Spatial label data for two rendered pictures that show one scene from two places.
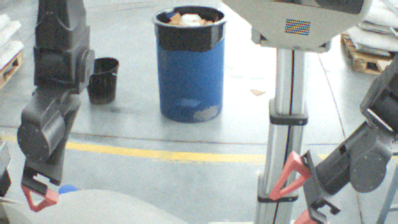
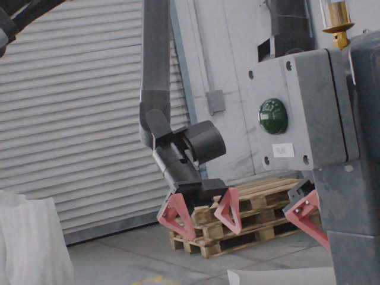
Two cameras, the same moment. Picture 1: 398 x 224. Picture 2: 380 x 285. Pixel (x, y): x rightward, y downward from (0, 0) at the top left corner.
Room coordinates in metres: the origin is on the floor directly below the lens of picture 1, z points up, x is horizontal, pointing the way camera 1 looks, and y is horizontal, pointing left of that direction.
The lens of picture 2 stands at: (1.12, 0.93, 1.31)
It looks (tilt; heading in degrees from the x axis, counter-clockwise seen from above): 3 degrees down; 239
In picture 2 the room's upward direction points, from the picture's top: 11 degrees counter-clockwise
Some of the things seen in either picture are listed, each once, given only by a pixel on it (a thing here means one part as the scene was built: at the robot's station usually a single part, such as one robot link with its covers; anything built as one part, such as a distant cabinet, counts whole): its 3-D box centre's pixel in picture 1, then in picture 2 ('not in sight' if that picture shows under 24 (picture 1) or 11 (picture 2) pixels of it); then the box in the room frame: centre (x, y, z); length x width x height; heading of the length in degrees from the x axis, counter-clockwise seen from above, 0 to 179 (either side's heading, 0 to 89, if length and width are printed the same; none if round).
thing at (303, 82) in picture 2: not in sight; (300, 110); (0.74, 0.47, 1.28); 0.08 x 0.05 x 0.09; 84
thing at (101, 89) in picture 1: (100, 81); not in sight; (2.97, 0.69, 0.13); 0.30 x 0.30 x 0.26
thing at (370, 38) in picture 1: (377, 38); not in sight; (3.60, -1.73, 0.33); 0.66 x 0.43 x 0.13; 84
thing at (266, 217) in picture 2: not in sight; (244, 214); (-2.59, -4.64, 0.22); 1.21 x 0.84 x 0.14; 174
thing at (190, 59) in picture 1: (190, 60); not in sight; (2.81, 0.05, 0.32); 0.51 x 0.48 x 0.65; 174
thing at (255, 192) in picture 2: not in sight; (238, 199); (-2.55, -4.62, 0.36); 1.20 x 0.82 x 0.14; 170
